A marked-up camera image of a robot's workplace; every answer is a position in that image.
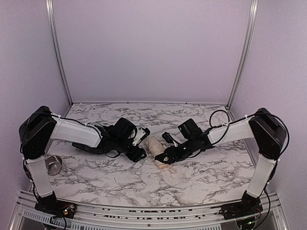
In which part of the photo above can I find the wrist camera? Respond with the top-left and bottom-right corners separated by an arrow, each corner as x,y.
162,132 -> 180,147
132,127 -> 150,146

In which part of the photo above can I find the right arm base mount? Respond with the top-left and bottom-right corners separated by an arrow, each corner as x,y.
219,192 -> 263,220

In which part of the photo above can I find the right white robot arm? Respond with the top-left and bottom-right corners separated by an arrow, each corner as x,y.
155,108 -> 290,204

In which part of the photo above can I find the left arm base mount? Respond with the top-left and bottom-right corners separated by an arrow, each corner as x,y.
35,197 -> 77,219

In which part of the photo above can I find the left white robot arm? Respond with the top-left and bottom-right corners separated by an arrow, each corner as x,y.
19,106 -> 150,200

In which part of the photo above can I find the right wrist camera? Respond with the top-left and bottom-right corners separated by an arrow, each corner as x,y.
162,132 -> 180,147

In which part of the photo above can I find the aluminium front rail frame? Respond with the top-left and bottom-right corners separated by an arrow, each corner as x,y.
8,190 -> 289,230

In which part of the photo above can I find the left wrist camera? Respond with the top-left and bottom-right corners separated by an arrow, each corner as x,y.
132,127 -> 150,146

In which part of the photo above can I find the clear glass cup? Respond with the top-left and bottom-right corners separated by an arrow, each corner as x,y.
45,155 -> 63,176

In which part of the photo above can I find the aluminium corner post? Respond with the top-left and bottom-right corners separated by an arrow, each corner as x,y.
226,0 -> 259,110
45,0 -> 73,107

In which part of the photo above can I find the beige and black folding umbrella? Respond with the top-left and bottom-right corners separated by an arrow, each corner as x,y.
144,135 -> 176,173

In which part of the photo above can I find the left aluminium corner post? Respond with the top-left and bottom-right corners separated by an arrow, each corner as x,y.
45,0 -> 73,107

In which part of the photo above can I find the right aluminium corner post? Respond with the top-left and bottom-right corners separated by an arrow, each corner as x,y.
226,0 -> 259,110

